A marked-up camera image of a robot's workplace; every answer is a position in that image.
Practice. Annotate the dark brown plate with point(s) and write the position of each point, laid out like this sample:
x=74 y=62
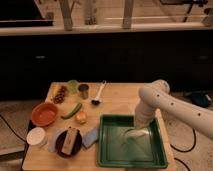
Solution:
x=76 y=147

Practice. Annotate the silver fork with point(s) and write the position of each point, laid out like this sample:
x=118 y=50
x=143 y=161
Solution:
x=129 y=134

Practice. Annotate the blue cloth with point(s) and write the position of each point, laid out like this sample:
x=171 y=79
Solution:
x=90 y=137

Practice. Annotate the green cup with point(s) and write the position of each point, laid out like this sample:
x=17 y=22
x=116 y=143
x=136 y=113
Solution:
x=72 y=86

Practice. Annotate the white round container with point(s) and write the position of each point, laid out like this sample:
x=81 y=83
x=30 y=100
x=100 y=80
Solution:
x=37 y=137

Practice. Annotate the wooden block sponge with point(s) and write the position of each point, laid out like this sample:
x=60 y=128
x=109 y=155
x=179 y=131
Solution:
x=69 y=141

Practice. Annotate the metal cup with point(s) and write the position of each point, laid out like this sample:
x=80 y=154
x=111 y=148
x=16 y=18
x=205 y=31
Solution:
x=84 y=90

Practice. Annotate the yellow onion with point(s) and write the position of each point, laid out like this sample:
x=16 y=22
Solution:
x=81 y=117

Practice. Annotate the green plastic tray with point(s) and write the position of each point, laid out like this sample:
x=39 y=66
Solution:
x=118 y=149

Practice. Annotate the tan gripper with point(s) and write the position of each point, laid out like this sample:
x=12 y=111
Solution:
x=141 y=130

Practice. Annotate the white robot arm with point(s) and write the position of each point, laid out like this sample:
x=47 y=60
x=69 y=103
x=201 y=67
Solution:
x=155 y=95

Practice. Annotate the orange bowl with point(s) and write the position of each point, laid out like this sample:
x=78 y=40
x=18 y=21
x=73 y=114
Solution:
x=44 y=114

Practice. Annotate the green cucumber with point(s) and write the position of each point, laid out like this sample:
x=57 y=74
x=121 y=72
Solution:
x=73 y=112

